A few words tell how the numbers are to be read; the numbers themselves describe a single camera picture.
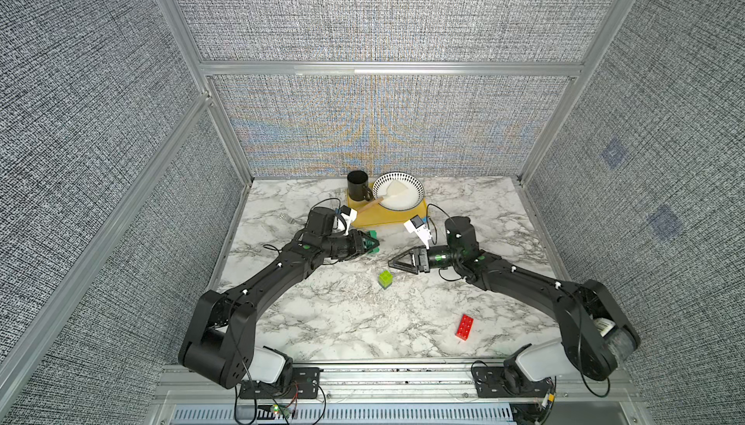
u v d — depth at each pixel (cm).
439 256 71
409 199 111
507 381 66
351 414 70
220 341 43
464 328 82
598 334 35
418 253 69
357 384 75
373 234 82
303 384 73
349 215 79
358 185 109
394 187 117
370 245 80
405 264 77
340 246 73
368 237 79
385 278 87
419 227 73
